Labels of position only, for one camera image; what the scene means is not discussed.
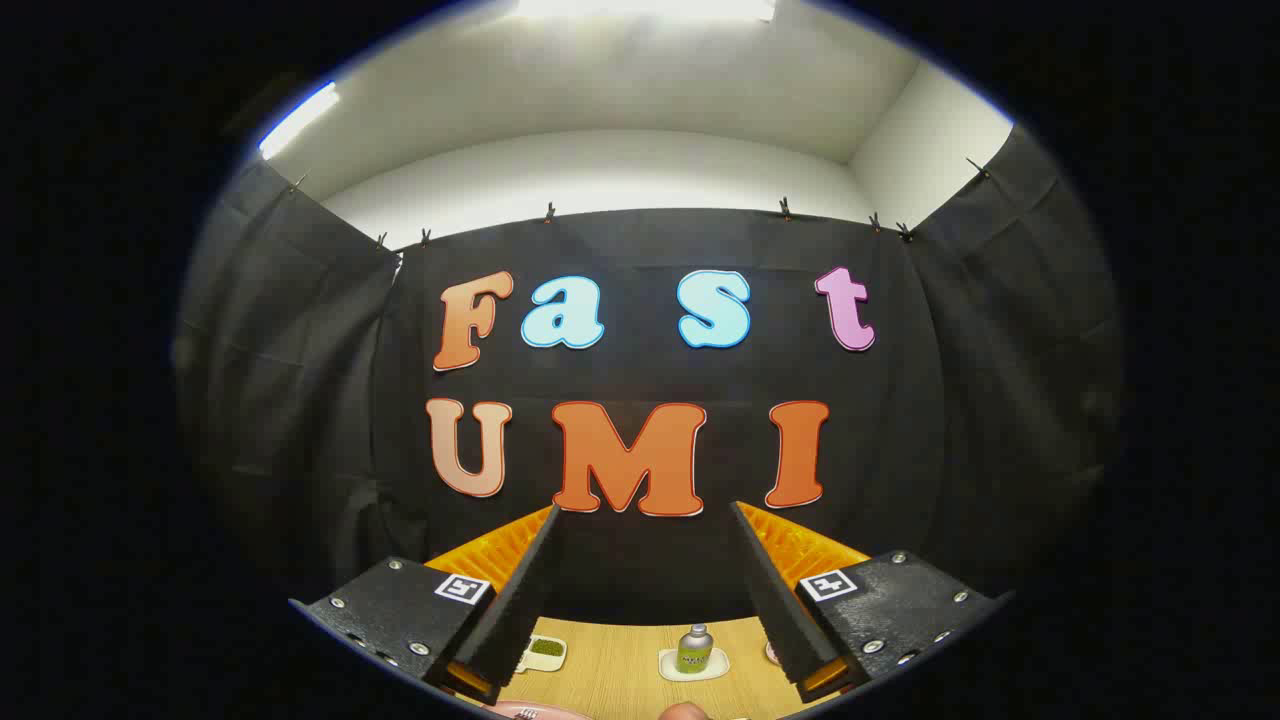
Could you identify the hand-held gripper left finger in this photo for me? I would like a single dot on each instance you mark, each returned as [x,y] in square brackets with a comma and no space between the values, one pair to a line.
[520,600]

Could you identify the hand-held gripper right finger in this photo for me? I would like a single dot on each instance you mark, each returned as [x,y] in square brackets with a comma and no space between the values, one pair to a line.
[775,600]

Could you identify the white divided bean dish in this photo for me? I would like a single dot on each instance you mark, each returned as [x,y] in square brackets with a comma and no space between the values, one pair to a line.
[546,650]

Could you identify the white dish with red food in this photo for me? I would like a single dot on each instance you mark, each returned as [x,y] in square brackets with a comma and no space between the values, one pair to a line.
[771,653]

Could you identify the row of black cloth clips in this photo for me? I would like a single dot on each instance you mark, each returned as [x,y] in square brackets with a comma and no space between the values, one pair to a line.
[785,209]

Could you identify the black backdrop cloth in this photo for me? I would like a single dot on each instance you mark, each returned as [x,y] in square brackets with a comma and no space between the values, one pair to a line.
[650,560]

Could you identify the white square coaster dish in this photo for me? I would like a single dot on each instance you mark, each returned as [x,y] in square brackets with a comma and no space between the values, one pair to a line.
[718,668]

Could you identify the green soda can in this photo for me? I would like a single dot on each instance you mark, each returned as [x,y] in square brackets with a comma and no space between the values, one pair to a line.
[695,650]

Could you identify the long ceiling light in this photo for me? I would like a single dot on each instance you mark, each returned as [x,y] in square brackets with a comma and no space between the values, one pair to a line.
[298,121]
[645,8]

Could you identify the pink round plate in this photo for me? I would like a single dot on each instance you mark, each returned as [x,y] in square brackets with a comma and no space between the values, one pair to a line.
[500,708]

